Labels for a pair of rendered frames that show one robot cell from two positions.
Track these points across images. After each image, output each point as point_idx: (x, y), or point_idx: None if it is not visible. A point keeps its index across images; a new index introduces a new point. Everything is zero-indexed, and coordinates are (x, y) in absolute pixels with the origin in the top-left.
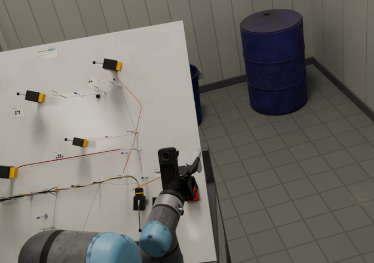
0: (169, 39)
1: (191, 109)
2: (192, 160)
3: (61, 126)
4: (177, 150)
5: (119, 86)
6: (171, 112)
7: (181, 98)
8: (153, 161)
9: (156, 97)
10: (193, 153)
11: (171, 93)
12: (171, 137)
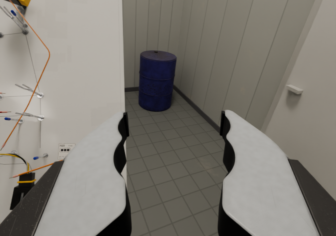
0: None
1: (118, 77)
2: (284, 194)
3: None
4: (122, 111)
5: (23, 29)
6: (93, 75)
7: (108, 62)
8: (59, 134)
9: (76, 55)
10: (238, 135)
11: (96, 54)
12: (89, 107)
